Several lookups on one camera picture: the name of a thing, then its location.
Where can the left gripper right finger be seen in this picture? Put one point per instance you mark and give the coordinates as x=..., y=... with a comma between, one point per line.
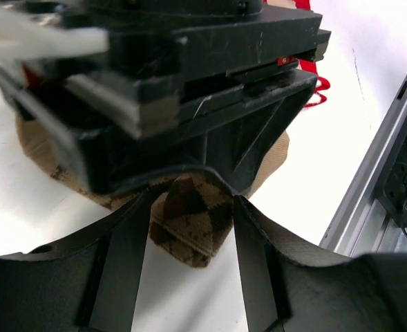
x=290, y=284

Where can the aluminium rail frame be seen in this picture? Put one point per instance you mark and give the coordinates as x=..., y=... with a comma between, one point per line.
x=361, y=224

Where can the brown argyle sock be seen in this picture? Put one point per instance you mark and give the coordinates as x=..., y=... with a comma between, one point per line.
x=191, y=215

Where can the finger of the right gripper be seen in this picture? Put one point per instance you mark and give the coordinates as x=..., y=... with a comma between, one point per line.
x=104, y=158

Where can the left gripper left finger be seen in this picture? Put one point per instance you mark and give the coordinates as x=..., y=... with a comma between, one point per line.
x=86, y=281

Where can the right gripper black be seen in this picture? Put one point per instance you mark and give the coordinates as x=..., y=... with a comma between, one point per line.
x=134, y=62

